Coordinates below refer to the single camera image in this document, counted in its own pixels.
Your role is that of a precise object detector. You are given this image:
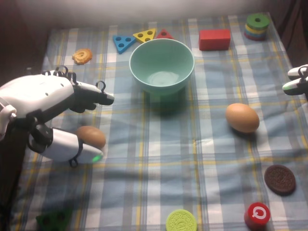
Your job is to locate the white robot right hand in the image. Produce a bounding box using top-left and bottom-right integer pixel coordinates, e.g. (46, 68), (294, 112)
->
(282, 64), (308, 99)

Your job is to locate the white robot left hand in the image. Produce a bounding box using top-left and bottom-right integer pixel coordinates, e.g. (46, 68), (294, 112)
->
(0, 66), (115, 168)

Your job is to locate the brown egg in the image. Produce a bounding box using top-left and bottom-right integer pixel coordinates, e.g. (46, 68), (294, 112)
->
(225, 103), (260, 134)
(76, 126), (106, 149)

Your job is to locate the teal bowl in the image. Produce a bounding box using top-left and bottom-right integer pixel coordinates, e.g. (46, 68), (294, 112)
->
(129, 38), (195, 97)

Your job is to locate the tan swirl biscuit toy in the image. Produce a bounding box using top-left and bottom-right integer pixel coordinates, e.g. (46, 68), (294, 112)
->
(72, 48), (93, 65)

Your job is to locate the red rectangular block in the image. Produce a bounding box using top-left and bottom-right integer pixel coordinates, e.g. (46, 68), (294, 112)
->
(198, 29), (231, 51)

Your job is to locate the brown sandwich cookie toy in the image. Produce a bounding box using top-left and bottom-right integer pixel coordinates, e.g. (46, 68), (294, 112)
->
(264, 164), (296, 196)

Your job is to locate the blue triangle peg block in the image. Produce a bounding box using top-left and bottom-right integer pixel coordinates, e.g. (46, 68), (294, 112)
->
(112, 35), (137, 54)

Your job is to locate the yellow triangle peg block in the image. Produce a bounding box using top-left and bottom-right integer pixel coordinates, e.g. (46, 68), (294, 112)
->
(132, 28), (157, 44)

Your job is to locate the green triangle peg block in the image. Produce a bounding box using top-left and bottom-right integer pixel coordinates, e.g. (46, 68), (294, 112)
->
(36, 208), (73, 231)

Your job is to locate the red cylinder block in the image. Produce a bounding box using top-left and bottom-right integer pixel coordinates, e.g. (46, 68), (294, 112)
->
(244, 202), (271, 231)

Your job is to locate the red triangle peg block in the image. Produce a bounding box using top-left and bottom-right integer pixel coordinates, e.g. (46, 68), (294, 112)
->
(155, 29), (174, 40)

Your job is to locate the blue plaid cloth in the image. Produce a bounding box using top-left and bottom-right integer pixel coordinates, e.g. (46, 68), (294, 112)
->
(14, 12), (308, 231)

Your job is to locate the green sandwich cookie toy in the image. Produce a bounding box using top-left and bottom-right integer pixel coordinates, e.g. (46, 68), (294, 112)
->
(166, 209), (197, 231)

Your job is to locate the red ring block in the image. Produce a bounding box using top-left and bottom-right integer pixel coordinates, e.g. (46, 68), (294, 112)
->
(244, 32), (267, 41)

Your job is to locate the blue ring block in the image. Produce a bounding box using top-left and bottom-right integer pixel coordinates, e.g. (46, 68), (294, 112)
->
(244, 28), (268, 38)

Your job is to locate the yellow ring block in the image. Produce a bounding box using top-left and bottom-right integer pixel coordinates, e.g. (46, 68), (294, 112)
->
(244, 24), (268, 35)

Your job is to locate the green ring block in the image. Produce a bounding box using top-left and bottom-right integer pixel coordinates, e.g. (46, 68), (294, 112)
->
(245, 13), (270, 31)

